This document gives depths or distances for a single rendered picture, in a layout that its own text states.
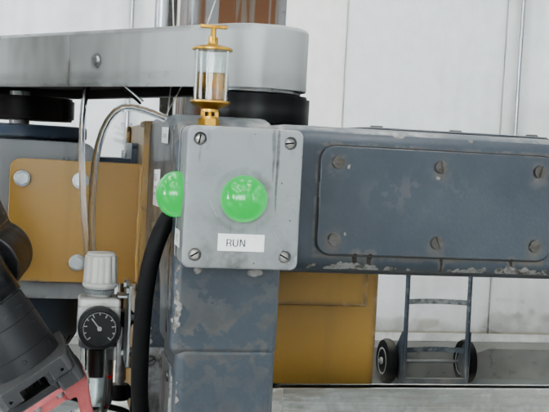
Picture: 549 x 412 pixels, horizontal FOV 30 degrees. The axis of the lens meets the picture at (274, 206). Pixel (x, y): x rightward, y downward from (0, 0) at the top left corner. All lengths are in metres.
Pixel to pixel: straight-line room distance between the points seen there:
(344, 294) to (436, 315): 5.38
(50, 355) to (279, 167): 0.28
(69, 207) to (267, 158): 0.45
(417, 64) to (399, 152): 5.51
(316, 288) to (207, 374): 0.28
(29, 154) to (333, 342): 0.36
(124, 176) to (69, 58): 0.16
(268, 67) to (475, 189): 0.20
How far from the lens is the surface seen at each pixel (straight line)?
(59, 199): 1.07
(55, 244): 1.07
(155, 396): 0.92
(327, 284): 0.97
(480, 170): 0.75
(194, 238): 0.65
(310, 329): 1.03
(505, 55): 6.46
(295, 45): 0.83
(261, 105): 0.81
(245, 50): 0.82
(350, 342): 1.04
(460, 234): 0.75
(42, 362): 0.84
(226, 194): 0.64
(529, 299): 6.57
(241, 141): 0.65
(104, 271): 0.90
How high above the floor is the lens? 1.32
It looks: 3 degrees down
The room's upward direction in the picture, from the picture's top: 3 degrees clockwise
